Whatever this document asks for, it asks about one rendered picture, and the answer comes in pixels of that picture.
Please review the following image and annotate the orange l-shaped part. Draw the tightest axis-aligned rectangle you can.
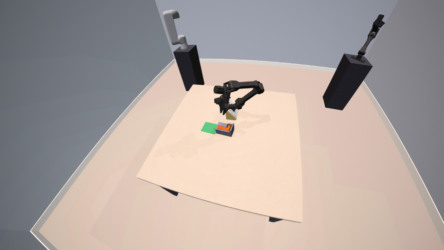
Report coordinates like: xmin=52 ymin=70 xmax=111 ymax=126
xmin=217 ymin=125 xmax=231 ymax=131

